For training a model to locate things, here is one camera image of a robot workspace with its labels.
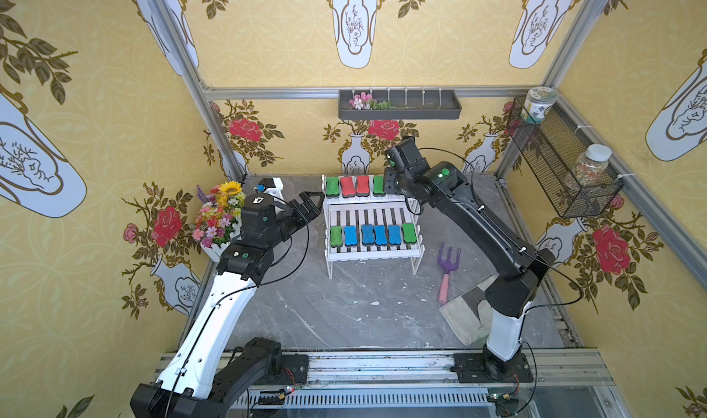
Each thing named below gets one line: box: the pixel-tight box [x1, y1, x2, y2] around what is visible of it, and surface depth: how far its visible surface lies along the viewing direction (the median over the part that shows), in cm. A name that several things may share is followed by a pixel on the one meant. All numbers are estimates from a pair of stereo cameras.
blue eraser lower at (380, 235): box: [373, 224, 388, 246], surface depth 86 cm
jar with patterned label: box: [520, 86, 558, 125], surface depth 87 cm
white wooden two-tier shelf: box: [321, 174, 426, 279], surface depth 85 cm
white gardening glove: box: [438, 274, 499, 347], surface depth 84 cm
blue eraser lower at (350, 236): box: [343, 224, 359, 247], surface depth 87 cm
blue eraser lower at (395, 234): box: [387, 224, 403, 245], surface depth 87 cm
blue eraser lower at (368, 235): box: [360, 223, 376, 246], surface depth 87 cm
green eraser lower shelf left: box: [329, 225, 344, 248], surface depth 87 cm
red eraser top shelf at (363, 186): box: [355, 175, 371, 198], surface depth 81 cm
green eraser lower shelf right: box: [401, 222, 418, 244], surface depth 87 cm
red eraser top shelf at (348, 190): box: [339, 176, 357, 199], surface depth 81 cm
